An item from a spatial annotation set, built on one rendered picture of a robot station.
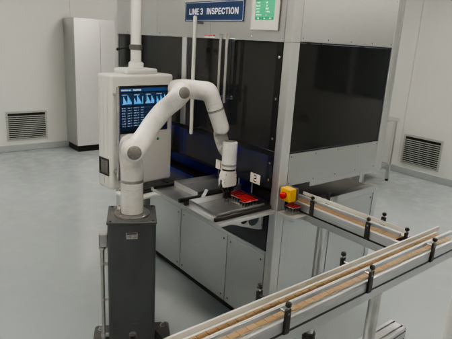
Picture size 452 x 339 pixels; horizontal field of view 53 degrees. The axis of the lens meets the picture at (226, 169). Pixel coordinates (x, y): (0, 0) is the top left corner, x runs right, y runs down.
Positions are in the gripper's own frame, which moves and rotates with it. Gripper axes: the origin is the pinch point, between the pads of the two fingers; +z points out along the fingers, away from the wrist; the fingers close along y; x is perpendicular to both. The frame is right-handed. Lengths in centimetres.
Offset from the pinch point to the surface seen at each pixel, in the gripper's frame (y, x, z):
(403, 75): -477, -184, -52
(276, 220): -19.2, 22.5, 11.7
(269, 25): -17, 6, -94
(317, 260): -33, 44, 32
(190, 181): -4.4, -43.5, 4.6
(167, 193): 19.3, -33.8, 6.1
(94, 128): -124, -487, 58
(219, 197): -2.2, -9.5, 4.9
